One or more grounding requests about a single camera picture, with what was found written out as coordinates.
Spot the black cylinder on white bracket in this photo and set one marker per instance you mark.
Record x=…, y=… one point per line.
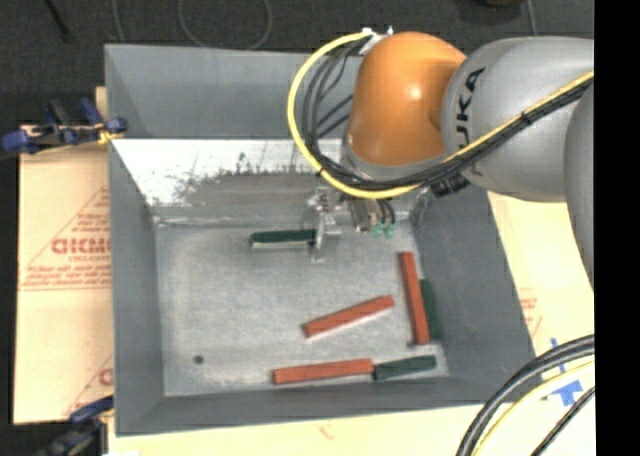
x=450, y=186

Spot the red-brown flat block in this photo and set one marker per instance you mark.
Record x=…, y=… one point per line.
x=322, y=371
x=414, y=299
x=347, y=316

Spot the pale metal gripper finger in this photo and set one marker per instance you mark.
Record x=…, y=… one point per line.
x=320, y=246
x=318, y=204

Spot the dark green block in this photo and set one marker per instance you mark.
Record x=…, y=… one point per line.
x=280, y=238
x=404, y=367
x=431, y=309

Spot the grey metal bin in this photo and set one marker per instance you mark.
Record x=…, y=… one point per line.
x=225, y=294

